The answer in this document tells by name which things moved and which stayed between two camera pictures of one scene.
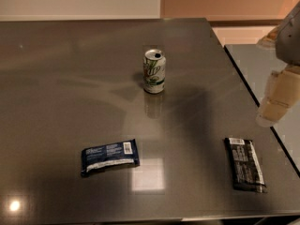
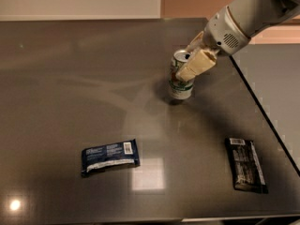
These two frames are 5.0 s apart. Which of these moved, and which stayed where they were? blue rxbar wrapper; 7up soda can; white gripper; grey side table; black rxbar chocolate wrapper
Moved: white gripper; 7up soda can
Stayed: black rxbar chocolate wrapper; grey side table; blue rxbar wrapper
